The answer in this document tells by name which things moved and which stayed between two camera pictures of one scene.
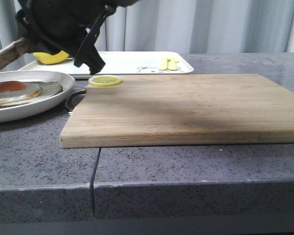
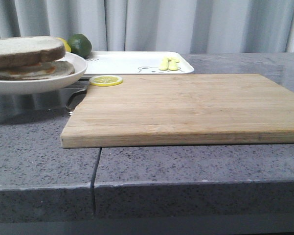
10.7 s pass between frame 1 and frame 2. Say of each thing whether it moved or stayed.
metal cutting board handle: stayed
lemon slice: stayed
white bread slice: moved
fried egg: moved
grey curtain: stayed
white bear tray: stayed
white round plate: moved
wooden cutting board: stayed
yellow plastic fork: stayed
